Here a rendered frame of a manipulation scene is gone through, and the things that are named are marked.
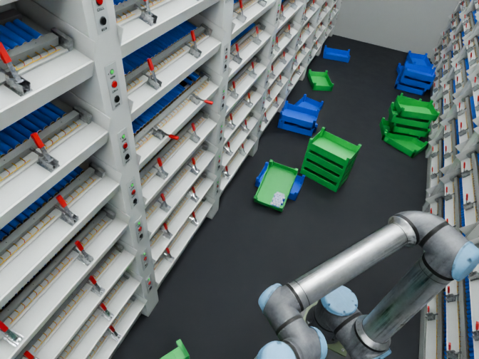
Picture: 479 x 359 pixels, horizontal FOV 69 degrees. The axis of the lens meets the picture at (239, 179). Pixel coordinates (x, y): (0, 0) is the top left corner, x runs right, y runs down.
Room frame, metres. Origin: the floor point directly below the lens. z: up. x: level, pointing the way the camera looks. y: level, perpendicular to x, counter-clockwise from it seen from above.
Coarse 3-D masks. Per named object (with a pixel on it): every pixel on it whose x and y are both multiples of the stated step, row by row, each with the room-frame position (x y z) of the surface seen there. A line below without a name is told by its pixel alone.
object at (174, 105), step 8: (200, 80) 1.34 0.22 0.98; (192, 88) 1.27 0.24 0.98; (184, 96) 1.20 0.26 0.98; (176, 104) 1.14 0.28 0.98; (168, 112) 1.08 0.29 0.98; (160, 120) 1.03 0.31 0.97; (168, 120) 1.06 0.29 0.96; (144, 128) 0.96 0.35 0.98; (152, 128) 0.98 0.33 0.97; (136, 136) 0.91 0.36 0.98; (144, 136) 0.94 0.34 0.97
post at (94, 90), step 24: (48, 0) 0.76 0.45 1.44; (72, 0) 0.74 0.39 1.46; (72, 24) 0.74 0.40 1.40; (96, 48) 0.74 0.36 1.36; (96, 72) 0.73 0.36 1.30; (120, 72) 0.81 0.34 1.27; (96, 96) 0.73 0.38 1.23; (120, 120) 0.78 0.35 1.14; (120, 168) 0.74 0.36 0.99; (120, 192) 0.73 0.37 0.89; (144, 216) 0.81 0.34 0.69; (144, 240) 0.79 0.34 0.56; (144, 288) 0.74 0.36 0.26; (144, 312) 0.74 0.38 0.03
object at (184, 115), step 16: (192, 80) 1.35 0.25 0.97; (208, 80) 1.39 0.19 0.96; (208, 96) 1.30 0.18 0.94; (176, 112) 1.13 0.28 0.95; (192, 112) 1.16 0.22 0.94; (160, 128) 1.01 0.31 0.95; (176, 128) 1.05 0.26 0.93; (144, 144) 0.92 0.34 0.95; (160, 144) 0.95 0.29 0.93; (144, 160) 0.85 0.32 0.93
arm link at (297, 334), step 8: (296, 320) 0.44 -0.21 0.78; (288, 328) 0.42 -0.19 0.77; (296, 328) 0.42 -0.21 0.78; (304, 328) 0.42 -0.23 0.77; (312, 328) 0.43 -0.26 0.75; (280, 336) 0.41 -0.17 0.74; (288, 336) 0.40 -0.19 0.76; (296, 336) 0.40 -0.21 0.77; (304, 336) 0.40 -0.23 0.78; (312, 336) 0.40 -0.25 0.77; (320, 336) 0.41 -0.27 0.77; (288, 344) 0.37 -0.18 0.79; (296, 344) 0.37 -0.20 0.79; (304, 344) 0.38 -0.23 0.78; (312, 344) 0.38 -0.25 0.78; (320, 344) 0.39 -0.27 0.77; (296, 352) 0.35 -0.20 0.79; (304, 352) 0.36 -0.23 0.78; (312, 352) 0.36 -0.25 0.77; (320, 352) 0.37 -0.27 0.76
